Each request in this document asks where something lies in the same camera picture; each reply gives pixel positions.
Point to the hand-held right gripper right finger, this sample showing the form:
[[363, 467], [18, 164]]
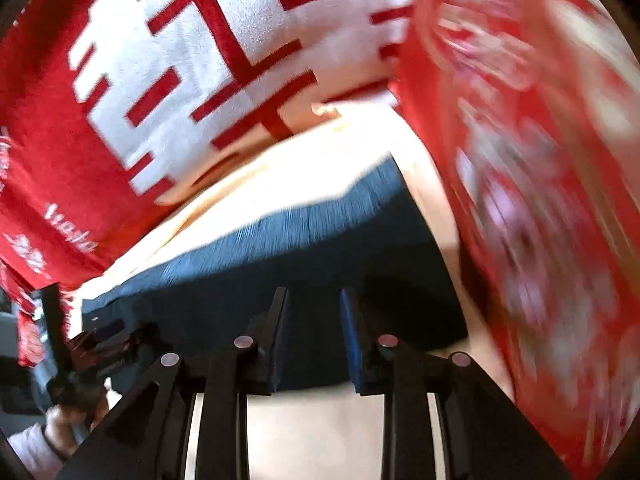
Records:
[[351, 345]]

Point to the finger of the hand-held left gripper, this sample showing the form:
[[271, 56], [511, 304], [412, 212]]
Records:
[[54, 330], [107, 332]]

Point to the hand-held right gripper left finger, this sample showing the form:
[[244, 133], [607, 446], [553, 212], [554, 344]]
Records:
[[279, 345]]

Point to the dark pants with patterned waistband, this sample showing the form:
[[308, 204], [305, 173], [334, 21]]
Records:
[[300, 260]]

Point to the person's left hand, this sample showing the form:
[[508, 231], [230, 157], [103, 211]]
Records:
[[67, 427]]

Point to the peach cushion cover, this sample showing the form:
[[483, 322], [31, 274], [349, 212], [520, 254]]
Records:
[[300, 170]]

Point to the red blanket with white print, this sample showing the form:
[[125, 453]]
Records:
[[60, 135]]

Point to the red floral quilt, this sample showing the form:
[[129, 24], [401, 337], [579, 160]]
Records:
[[525, 185]]

